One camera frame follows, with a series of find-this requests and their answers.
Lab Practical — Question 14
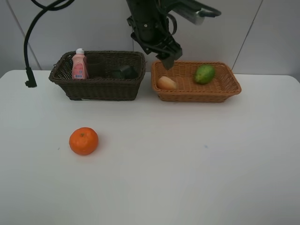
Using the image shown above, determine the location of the light orange wicker basket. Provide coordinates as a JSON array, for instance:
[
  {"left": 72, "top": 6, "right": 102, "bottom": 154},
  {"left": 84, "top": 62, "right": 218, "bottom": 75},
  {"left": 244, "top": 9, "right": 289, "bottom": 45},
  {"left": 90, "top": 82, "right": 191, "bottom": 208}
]
[{"left": 150, "top": 60, "right": 242, "bottom": 104}]

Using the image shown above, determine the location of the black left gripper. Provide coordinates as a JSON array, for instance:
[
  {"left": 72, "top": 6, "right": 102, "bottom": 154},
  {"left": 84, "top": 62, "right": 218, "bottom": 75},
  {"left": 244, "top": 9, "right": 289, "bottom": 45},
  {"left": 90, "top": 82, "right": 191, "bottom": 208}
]
[{"left": 127, "top": 0, "right": 182, "bottom": 70}]

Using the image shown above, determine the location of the round bread bun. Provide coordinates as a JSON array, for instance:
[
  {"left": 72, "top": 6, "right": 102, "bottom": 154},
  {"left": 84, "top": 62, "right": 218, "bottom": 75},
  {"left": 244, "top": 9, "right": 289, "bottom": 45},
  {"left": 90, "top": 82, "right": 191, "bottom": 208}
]
[{"left": 157, "top": 76, "right": 177, "bottom": 90}]

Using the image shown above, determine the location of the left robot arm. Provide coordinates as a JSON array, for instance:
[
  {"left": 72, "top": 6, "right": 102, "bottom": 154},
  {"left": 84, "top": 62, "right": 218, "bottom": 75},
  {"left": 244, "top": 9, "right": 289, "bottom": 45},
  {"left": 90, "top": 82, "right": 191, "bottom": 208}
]
[{"left": 127, "top": 0, "right": 182, "bottom": 70}]

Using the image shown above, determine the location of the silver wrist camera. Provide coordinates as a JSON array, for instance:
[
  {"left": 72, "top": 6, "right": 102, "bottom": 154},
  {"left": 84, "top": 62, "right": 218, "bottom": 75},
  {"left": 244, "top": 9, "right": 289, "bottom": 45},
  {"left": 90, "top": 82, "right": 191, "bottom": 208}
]
[{"left": 165, "top": 0, "right": 206, "bottom": 25}]

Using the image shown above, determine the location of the pink bottle white cap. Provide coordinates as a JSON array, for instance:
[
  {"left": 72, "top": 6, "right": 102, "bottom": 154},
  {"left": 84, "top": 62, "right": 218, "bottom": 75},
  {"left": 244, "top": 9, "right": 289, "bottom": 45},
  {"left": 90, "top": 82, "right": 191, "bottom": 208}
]
[{"left": 72, "top": 48, "right": 89, "bottom": 80}]

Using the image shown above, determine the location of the dark brown wicker basket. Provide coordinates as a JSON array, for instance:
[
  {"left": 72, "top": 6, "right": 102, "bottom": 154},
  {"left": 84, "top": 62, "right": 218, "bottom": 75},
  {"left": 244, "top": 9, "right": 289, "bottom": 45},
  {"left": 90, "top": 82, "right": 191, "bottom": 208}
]
[{"left": 49, "top": 51, "right": 146, "bottom": 101}]

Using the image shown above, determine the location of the green lime fruit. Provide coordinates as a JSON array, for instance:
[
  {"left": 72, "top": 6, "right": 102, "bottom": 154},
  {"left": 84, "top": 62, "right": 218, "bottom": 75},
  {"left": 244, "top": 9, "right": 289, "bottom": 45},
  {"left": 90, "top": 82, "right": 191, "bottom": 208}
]
[{"left": 194, "top": 64, "right": 215, "bottom": 84}]

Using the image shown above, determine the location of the black rectangular box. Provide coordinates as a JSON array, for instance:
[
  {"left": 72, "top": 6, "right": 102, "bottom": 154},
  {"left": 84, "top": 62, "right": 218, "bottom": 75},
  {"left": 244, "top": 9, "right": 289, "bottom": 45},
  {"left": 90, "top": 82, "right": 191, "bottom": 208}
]
[{"left": 112, "top": 65, "right": 138, "bottom": 80}]

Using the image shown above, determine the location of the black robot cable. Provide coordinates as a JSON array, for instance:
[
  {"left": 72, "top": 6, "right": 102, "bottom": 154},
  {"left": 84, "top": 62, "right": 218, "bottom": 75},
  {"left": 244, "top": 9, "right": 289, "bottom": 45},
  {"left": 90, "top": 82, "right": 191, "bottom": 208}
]
[{"left": 24, "top": 0, "right": 75, "bottom": 88}]

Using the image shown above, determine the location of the orange mandarin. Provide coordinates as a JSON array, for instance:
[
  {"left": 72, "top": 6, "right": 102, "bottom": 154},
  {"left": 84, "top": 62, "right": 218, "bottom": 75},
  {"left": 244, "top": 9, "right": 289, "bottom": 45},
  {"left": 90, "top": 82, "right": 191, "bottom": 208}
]
[{"left": 69, "top": 127, "right": 99, "bottom": 155}]

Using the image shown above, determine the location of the purple translucent cup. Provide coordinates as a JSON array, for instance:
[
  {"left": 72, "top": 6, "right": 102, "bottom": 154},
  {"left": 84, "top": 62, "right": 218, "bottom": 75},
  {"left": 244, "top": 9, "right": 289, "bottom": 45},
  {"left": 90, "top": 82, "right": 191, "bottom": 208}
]
[{"left": 87, "top": 53, "right": 105, "bottom": 79}]

